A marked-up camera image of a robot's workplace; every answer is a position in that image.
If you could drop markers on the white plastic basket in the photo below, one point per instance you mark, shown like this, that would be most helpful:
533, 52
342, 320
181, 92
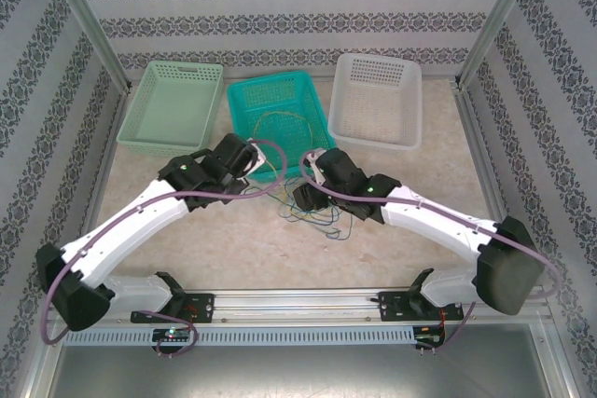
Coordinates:
373, 100

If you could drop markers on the grey metal front panel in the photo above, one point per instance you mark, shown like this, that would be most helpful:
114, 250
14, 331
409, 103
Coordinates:
298, 372

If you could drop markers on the aluminium frame post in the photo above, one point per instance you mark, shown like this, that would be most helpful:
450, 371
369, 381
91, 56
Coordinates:
496, 20
91, 20

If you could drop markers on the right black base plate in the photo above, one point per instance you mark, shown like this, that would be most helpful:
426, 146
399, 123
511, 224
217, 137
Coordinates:
389, 307

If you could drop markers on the right aluminium floor beam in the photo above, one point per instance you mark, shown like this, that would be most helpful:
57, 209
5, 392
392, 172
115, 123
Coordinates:
471, 127

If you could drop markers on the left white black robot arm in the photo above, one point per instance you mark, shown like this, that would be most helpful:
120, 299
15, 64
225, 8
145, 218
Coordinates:
130, 225

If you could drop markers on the left controller circuit board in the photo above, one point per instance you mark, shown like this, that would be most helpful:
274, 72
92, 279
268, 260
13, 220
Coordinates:
172, 334

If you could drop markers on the left aluminium frame post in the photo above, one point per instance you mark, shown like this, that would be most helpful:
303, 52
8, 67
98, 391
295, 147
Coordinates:
91, 20

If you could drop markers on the left aluminium floor beam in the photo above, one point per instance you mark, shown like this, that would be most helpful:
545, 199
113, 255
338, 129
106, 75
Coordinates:
112, 132

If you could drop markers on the aluminium floor beam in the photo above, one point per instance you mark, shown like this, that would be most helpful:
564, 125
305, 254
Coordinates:
471, 127
112, 132

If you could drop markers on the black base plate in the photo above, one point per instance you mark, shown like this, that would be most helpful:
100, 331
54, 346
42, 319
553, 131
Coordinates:
389, 307
205, 307

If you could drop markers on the controller circuit board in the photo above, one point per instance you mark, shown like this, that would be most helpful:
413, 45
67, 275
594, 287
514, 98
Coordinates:
172, 334
430, 338

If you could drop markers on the right aluminium frame post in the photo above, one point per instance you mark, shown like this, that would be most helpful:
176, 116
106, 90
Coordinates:
496, 20

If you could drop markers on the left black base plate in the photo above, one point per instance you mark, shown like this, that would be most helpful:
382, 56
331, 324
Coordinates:
205, 307

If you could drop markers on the aluminium mounting rail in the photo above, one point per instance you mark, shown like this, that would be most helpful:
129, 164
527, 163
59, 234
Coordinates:
298, 305

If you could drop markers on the light green plastic basket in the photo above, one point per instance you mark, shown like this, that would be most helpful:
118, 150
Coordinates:
177, 109

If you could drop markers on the right controller circuit board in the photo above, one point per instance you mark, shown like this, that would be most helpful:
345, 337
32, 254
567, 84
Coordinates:
430, 338

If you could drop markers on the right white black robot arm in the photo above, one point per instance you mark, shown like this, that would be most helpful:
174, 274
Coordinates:
443, 225

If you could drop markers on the teal plastic basket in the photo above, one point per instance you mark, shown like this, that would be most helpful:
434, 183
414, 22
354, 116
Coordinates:
280, 95

